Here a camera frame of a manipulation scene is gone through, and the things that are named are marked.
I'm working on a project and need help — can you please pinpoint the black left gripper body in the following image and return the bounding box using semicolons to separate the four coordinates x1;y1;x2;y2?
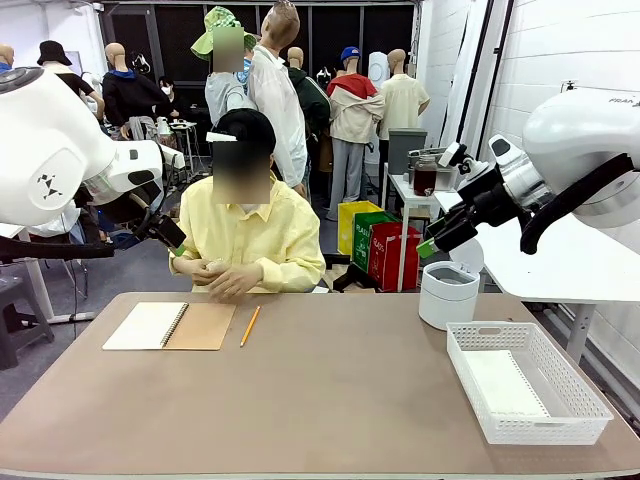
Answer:
110;182;167;235

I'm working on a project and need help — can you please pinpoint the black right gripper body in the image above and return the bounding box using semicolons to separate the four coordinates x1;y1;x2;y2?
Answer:
456;169;529;230

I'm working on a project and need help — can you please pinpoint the spiral notebook brown cover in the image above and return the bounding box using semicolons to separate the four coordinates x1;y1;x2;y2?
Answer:
102;301;237;352

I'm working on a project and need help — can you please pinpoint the orange pencil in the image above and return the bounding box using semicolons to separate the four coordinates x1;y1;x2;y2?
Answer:
239;305;262;349

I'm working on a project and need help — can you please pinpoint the white paper sheet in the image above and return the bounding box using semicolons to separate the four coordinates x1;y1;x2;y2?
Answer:
462;348;552;419

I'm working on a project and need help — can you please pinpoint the person's right hand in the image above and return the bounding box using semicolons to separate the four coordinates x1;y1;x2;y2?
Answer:
185;255;227;287

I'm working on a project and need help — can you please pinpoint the person's left hand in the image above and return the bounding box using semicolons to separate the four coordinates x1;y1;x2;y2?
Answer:
204;265;264;304

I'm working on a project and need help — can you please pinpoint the white round trash can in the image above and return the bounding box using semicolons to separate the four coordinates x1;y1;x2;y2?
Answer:
418;238;485;331

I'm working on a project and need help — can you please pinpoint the small white side table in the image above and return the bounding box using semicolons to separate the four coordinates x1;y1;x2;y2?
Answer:
385;172;459;294

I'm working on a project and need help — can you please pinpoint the red recycling bag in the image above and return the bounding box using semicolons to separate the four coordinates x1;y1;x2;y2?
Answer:
368;221;421;293

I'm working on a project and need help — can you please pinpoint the metal tray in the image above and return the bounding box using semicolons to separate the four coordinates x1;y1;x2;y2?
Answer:
408;146;451;175

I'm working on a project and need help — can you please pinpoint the gray box bin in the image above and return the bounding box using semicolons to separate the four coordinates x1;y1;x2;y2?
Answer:
388;128;429;176

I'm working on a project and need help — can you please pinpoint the green recycling bag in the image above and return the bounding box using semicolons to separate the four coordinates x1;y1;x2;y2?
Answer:
352;210;402;274

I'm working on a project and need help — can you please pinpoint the person in yellow shirt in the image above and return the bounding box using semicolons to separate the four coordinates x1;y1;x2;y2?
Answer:
169;149;327;295

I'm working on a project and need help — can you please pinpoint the large white table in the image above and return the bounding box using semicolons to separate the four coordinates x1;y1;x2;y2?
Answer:
434;189;640;366

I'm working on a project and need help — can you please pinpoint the black chair base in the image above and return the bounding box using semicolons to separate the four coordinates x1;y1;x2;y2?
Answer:
322;252;379;294

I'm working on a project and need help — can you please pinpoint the mannequin in black hoodie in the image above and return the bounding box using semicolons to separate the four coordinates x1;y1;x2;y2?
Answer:
102;42;169;141

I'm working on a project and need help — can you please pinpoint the background person with mask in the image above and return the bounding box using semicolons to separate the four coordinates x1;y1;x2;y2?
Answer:
157;75;187;120

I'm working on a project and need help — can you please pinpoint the white desk with legs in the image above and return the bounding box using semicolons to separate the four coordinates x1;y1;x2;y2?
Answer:
0;222;96;324

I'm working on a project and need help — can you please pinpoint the black baseball cap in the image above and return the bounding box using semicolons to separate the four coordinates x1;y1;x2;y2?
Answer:
206;108;277;157

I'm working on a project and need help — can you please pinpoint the mannequin cream shirt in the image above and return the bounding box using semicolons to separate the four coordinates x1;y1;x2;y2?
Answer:
377;48;432;144

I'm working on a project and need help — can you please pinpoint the mannequin in dark top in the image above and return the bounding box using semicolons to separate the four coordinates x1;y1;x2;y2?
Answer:
42;59;106;120

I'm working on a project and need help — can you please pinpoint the mannequin in gray shirt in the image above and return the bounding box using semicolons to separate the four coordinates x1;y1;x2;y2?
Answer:
204;49;262;127

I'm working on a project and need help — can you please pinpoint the mannequin red beige jacket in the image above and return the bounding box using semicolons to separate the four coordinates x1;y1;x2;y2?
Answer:
324;55;386;222

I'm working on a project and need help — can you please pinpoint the gray plastic stool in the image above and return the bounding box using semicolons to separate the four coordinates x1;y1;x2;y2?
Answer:
0;274;55;371

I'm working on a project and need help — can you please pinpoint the white tower fan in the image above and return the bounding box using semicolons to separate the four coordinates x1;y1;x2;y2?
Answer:
367;51;391;166

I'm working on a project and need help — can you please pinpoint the tall mannequin white shirt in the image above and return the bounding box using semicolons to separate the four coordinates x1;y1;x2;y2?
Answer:
247;0;309;199

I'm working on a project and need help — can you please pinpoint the black bucket hat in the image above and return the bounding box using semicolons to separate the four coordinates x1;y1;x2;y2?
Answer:
37;40;73;67

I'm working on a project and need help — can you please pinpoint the mannequin dark green jacket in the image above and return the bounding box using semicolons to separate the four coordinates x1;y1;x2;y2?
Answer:
286;46;332;171

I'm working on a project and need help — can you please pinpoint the white perforated plastic basket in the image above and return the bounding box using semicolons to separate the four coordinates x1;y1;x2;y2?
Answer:
445;321;615;445

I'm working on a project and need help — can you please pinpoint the green checked sun hat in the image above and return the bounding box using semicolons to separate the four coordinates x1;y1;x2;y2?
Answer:
191;5;258;62

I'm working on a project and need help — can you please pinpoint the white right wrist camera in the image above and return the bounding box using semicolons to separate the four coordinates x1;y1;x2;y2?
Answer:
438;141;477;177

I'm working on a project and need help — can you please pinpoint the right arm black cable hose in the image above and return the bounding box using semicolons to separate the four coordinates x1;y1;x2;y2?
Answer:
519;152;640;256

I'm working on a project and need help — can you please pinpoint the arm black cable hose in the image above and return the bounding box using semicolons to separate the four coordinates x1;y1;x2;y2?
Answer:
0;235;116;264
519;152;640;256

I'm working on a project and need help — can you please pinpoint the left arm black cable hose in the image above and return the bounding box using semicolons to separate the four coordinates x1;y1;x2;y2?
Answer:
0;235;116;264

